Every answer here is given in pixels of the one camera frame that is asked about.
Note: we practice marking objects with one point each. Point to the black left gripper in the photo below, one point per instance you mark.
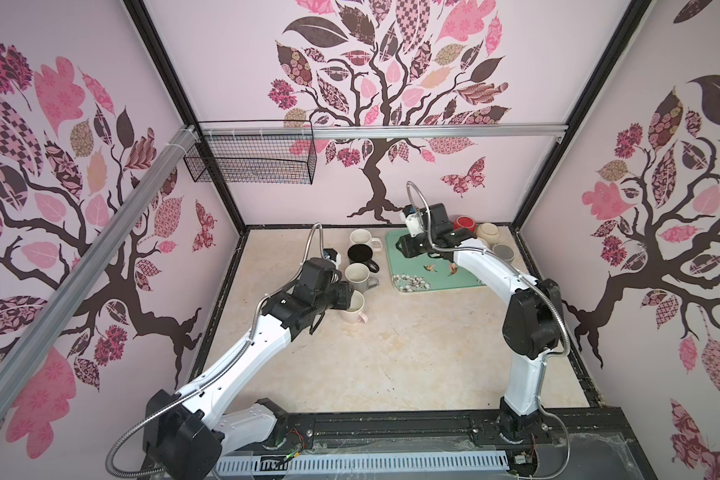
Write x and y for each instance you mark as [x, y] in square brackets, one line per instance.
[344, 290]

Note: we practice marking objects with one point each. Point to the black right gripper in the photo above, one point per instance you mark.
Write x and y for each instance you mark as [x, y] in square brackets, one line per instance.
[405, 248]

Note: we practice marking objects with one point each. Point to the pale pink mug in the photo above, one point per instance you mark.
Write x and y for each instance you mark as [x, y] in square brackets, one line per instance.
[355, 313]

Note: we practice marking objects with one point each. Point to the black and white mug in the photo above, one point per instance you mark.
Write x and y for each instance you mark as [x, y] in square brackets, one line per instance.
[363, 254]

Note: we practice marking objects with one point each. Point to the dark grey mug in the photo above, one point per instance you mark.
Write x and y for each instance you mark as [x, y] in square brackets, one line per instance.
[504, 252]

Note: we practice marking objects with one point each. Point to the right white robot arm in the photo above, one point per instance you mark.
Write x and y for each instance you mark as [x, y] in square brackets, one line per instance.
[532, 326]

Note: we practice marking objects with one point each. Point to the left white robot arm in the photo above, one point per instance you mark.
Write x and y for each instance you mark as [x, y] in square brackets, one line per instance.
[228, 384]

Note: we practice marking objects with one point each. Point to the red mug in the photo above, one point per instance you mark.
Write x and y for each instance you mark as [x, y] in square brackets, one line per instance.
[465, 222]

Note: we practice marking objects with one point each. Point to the cream mug back right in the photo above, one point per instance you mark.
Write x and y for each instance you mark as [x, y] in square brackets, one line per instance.
[489, 233]

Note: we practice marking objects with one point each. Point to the mint green floral tray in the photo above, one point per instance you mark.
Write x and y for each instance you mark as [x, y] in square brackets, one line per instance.
[423, 273]

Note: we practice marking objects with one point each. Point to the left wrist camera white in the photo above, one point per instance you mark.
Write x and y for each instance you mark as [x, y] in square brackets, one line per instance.
[333, 256]

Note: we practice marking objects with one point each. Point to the black wire basket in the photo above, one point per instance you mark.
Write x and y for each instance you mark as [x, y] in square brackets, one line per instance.
[254, 151]

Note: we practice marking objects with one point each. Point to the aluminium rail back wall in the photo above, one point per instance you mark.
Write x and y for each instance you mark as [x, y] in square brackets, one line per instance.
[383, 132]

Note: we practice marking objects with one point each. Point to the aluminium rail wall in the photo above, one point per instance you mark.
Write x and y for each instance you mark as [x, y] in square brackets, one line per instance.
[383, 132]
[24, 358]

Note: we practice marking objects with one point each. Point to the white slotted cable duct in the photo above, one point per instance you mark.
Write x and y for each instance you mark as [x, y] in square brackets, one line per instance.
[365, 463]

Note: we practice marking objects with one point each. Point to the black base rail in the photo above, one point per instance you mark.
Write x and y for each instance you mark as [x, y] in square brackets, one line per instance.
[599, 440]

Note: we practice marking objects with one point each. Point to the black right corner post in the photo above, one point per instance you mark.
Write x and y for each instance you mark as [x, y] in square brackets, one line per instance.
[626, 30]

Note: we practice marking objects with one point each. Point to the aluminium rail left wall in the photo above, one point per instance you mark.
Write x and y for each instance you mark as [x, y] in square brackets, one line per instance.
[24, 358]

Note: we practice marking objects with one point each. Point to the black corner frame post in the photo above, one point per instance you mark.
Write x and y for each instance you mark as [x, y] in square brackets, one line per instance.
[141, 18]

